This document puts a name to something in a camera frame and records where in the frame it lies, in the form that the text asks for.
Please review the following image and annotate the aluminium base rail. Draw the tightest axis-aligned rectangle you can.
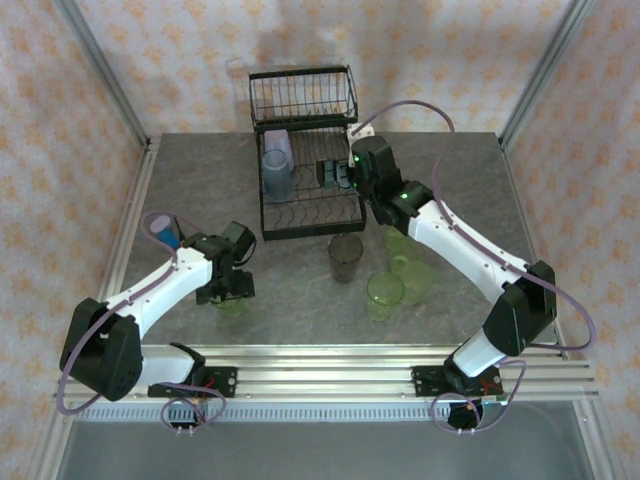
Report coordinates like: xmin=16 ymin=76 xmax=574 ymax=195
xmin=52 ymin=342 xmax=601 ymax=401

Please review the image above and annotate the small blue cylinder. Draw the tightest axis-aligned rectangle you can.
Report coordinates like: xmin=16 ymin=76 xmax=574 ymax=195
xmin=149 ymin=215 xmax=180 ymax=249

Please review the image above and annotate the blue plastic cup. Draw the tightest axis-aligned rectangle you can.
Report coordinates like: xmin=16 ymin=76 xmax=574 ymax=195
xmin=261 ymin=151 xmax=296 ymax=204

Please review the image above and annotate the purple plastic cup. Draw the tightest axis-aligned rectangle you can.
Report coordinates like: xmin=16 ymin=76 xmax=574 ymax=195
xmin=263 ymin=129 xmax=293 ymax=157

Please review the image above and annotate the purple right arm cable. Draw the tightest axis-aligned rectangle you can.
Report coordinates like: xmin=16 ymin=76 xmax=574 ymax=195
xmin=352 ymin=100 xmax=598 ymax=435

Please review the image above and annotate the black wire dish rack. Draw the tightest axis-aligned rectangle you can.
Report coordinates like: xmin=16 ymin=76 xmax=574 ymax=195
xmin=248 ymin=66 xmax=369 ymax=242

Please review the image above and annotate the grey slotted cable duct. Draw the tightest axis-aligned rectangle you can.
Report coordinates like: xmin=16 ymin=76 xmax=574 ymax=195
xmin=79 ymin=404 xmax=451 ymax=424

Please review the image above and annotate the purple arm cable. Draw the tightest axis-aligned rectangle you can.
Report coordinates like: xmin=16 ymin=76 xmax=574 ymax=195
xmin=55 ymin=212 xmax=227 ymax=436
xmin=352 ymin=100 xmax=598 ymax=435

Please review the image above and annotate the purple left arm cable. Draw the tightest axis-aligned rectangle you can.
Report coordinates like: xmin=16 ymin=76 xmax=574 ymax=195
xmin=55 ymin=212 xmax=227 ymax=436

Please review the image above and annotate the grey metal panel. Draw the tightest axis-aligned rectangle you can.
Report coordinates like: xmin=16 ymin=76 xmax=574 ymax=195
xmin=57 ymin=420 xmax=589 ymax=480

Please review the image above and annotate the green plastic cup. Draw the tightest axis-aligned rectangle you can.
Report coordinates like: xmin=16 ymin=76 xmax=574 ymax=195
xmin=209 ymin=297 xmax=250 ymax=319
xmin=383 ymin=225 xmax=417 ymax=254
xmin=391 ymin=248 xmax=437 ymax=307
xmin=367 ymin=272 xmax=405 ymax=321

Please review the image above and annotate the aluminium table side rail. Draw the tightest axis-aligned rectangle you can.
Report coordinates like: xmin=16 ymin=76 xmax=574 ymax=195
xmin=497 ymin=133 xmax=571 ymax=361
xmin=79 ymin=134 xmax=162 ymax=362

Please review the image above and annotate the aluminium frame post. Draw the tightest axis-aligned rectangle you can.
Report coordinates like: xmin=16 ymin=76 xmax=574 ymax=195
xmin=53 ymin=0 xmax=151 ymax=147
xmin=498 ymin=0 xmax=599 ymax=151

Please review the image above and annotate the dark grey plastic cup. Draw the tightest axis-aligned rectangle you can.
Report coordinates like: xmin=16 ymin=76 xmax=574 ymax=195
xmin=327 ymin=234 xmax=364 ymax=285

